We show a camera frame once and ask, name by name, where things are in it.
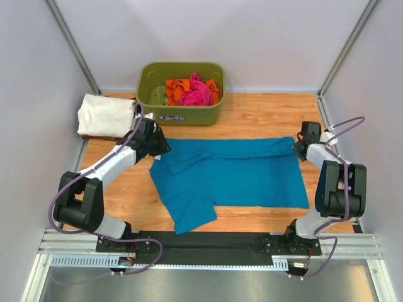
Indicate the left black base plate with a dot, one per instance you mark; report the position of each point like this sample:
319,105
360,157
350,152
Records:
130,242

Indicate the aluminium frame rail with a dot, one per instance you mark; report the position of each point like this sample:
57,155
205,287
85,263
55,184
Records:
350,245

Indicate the blue t shirt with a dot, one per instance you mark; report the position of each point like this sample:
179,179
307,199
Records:
198,175

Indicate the folded white t shirt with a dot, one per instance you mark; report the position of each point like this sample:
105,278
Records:
105,116

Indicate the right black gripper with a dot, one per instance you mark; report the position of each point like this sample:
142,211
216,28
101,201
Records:
295,145

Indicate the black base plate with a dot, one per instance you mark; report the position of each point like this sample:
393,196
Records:
130,242
289,245

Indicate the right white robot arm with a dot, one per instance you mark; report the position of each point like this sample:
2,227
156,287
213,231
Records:
341,188

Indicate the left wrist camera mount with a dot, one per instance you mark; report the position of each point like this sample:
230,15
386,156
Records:
143,118

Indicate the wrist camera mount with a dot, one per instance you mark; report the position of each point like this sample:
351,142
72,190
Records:
143,118
327,136

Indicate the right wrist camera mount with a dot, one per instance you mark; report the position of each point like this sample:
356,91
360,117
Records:
327,136

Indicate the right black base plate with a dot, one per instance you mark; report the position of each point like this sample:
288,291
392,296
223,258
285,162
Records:
289,245

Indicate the orange t shirt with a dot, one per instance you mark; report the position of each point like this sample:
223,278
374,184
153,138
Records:
176,87

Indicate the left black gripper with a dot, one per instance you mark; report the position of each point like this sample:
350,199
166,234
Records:
164,146

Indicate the white slotted cable duct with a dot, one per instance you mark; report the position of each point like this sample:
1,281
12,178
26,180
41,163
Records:
116,262

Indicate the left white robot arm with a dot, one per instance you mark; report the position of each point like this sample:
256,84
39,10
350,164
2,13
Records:
80,200

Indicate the pink t shirt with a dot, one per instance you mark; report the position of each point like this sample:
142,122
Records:
200,93

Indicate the olive green plastic tub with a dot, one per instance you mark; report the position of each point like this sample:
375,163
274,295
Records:
151,92

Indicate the black cloth strip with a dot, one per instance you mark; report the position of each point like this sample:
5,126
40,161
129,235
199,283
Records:
210,248

